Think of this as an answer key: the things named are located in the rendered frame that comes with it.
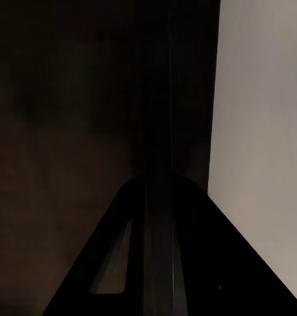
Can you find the cabinet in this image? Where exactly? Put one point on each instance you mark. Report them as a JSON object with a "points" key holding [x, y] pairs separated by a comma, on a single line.
{"points": [[94, 93]]}

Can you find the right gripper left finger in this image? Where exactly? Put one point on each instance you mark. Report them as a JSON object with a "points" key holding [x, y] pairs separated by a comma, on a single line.
{"points": [[85, 290]]}

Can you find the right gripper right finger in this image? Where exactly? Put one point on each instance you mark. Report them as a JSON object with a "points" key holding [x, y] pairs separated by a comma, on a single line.
{"points": [[223, 275]]}

